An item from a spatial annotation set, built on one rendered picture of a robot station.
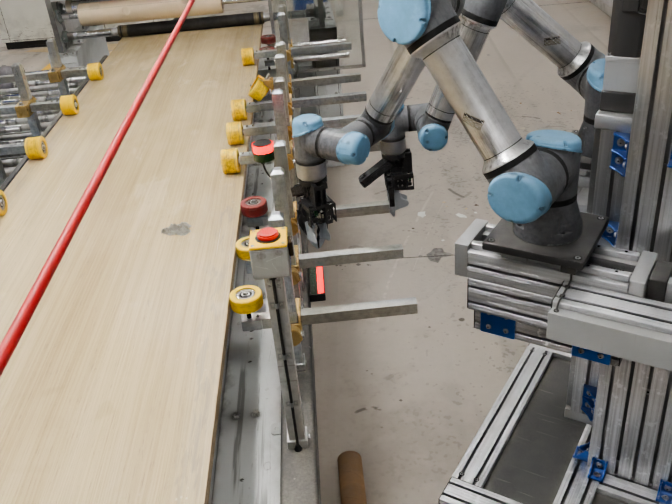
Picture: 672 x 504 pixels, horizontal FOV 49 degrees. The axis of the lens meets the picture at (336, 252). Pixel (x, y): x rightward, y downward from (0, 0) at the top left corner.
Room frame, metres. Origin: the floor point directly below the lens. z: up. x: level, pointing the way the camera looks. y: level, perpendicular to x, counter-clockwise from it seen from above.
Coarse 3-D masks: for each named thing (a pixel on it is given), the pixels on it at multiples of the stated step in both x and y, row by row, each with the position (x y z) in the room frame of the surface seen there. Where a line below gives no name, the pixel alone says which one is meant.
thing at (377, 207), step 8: (384, 200) 2.00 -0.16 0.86; (336, 208) 1.98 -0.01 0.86; (344, 208) 1.97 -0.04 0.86; (352, 208) 1.97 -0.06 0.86; (360, 208) 1.97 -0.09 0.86; (368, 208) 1.97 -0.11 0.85; (376, 208) 1.97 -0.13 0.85; (384, 208) 1.97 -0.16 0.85; (264, 216) 1.97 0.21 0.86; (344, 216) 1.97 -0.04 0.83; (352, 216) 1.97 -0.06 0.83; (248, 224) 1.97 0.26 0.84; (256, 224) 1.97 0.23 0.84; (264, 224) 1.97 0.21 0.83
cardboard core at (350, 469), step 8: (344, 456) 1.73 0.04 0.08; (352, 456) 1.72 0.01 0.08; (360, 456) 1.74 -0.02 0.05; (344, 464) 1.70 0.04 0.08; (352, 464) 1.69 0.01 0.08; (360, 464) 1.70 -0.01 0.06; (344, 472) 1.66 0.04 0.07; (352, 472) 1.66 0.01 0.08; (360, 472) 1.67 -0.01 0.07; (344, 480) 1.63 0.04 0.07; (352, 480) 1.62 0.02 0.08; (360, 480) 1.63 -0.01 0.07; (344, 488) 1.60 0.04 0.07; (352, 488) 1.59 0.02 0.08; (360, 488) 1.60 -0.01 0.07; (344, 496) 1.57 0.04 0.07; (352, 496) 1.56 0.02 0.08; (360, 496) 1.56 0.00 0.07
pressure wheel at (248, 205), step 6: (246, 198) 2.01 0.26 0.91; (252, 198) 2.01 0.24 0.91; (258, 198) 2.00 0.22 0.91; (264, 198) 2.00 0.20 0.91; (240, 204) 1.98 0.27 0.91; (246, 204) 1.97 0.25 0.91; (252, 204) 1.97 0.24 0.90; (258, 204) 1.96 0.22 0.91; (264, 204) 1.96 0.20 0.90; (246, 210) 1.95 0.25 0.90; (252, 210) 1.94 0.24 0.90; (258, 210) 1.95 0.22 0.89; (264, 210) 1.96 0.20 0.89; (246, 216) 1.95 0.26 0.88; (252, 216) 1.95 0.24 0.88; (258, 216) 1.95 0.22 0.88; (258, 228) 1.98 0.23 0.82
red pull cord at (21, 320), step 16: (192, 0) 1.22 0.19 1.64; (176, 32) 1.02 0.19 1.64; (160, 64) 0.87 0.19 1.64; (144, 96) 0.75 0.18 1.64; (128, 112) 0.69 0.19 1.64; (128, 128) 0.66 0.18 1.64; (112, 144) 0.61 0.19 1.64; (112, 160) 0.59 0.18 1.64; (96, 176) 0.54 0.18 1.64; (80, 208) 0.49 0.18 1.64; (64, 240) 0.44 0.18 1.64; (48, 272) 0.40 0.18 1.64; (32, 288) 0.38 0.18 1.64; (32, 304) 0.36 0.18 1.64; (16, 320) 0.35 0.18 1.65; (16, 336) 0.33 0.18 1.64; (0, 352) 0.32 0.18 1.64; (0, 368) 0.31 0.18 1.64
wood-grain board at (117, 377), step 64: (128, 64) 3.70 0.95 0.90; (192, 64) 3.59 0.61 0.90; (256, 64) 3.48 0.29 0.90; (64, 128) 2.82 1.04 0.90; (192, 128) 2.69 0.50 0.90; (64, 192) 2.20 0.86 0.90; (128, 192) 2.15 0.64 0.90; (192, 192) 2.10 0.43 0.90; (0, 256) 1.80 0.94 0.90; (64, 256) 1.77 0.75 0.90; (128, 256) 1.73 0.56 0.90; (192, 256) 1.70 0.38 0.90; (0, 320) 1.48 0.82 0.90; (64, 320) 1.45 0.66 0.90; (128, 320) 1.43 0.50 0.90; (192, 320) 1.40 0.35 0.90; (0, 384) 1.23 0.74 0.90; (64, 384) 1.21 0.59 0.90; (128, 384) 1.19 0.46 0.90; (192, 384) 1.17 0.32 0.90; (0, 448) 1.04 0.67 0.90; (64, 448) 1.02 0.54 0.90; (128, 448) 1.01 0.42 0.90; (192, 448) 0.99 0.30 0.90
